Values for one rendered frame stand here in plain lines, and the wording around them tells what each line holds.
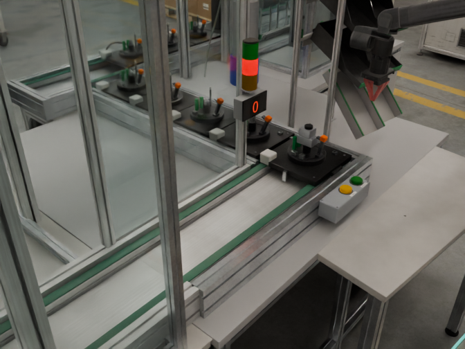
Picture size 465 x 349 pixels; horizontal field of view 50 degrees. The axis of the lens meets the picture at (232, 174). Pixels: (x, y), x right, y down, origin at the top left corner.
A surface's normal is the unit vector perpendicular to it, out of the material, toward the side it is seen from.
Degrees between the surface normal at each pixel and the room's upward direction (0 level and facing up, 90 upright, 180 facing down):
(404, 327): 0
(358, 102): 45
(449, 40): 90
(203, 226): 0
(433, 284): 0
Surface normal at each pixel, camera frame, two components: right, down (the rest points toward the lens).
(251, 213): 0.00, -0.84
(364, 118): 0.44, -0.30
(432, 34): -0.74, 0.36
